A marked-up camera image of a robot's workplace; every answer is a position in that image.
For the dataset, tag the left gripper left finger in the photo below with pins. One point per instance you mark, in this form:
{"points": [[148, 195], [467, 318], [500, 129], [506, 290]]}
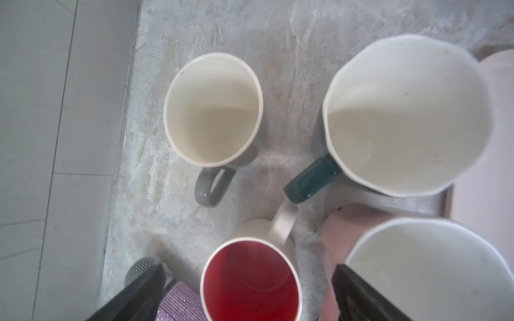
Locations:
{"points": [[141, 296]]}

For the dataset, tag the grey mug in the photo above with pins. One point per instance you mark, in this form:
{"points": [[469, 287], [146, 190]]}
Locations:
{"points": [[213, 114]]}

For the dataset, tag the dark green mug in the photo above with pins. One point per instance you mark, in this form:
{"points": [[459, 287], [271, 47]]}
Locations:
{"points": [[406, 117]]}

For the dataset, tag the purple glitter tube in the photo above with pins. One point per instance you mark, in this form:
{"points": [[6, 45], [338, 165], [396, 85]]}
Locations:
{"points": [[180, 302]]}

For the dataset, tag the beige plastic tray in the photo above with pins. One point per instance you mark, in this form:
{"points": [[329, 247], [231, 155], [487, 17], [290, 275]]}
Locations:
{"points": [[482, 199]]}

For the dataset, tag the pink mug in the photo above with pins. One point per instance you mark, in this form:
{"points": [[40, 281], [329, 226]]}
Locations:
{"points": [[429, 268]]}

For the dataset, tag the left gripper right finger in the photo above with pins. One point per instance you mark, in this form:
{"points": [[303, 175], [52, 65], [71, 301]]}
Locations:
{"points": [[358, 300]]}

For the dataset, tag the white mug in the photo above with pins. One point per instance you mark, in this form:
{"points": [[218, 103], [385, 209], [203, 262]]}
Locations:
{"points": [[253, 275]]}

